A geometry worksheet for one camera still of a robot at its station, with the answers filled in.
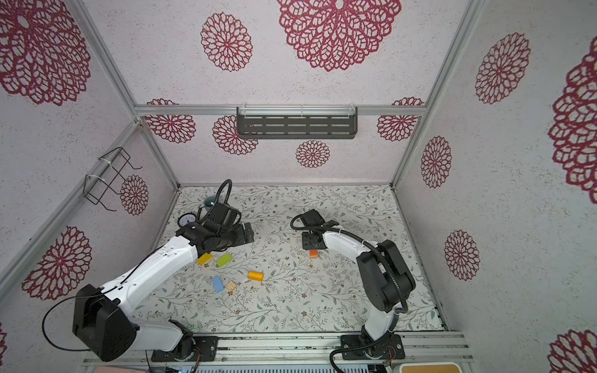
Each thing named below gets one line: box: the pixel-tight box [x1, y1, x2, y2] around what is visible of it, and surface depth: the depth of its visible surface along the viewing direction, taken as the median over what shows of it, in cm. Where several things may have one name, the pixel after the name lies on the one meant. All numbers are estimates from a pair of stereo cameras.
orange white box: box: [398, 362, 463, 373], surface depth 68 cm
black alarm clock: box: [177, 212, 197, 228], surface depth 105 cm
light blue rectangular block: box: [212, 275, 225, 293], surface depth 89 cm
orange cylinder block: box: [247, 270, 265, 283], surface depth 92 cm
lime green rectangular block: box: [216, 252, 233, 268], surface depth 96 cm
